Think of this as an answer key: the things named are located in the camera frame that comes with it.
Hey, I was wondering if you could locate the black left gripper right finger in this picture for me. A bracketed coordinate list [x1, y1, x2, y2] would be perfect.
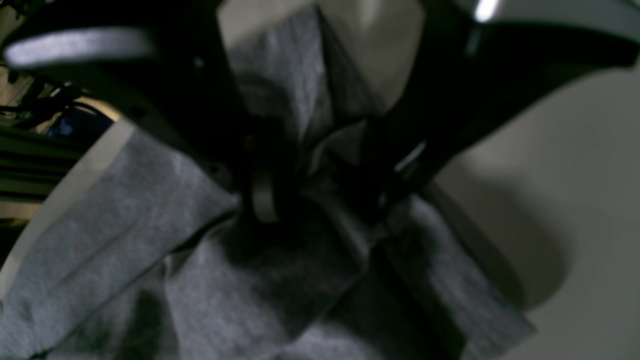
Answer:
[359, 0, 639, 211]

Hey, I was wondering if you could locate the grey T-shirt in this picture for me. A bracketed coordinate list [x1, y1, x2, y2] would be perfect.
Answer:
[1, 6, 535, 360]

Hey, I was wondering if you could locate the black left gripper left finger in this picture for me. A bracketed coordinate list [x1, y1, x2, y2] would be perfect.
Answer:
[1, 0, 278, 223]

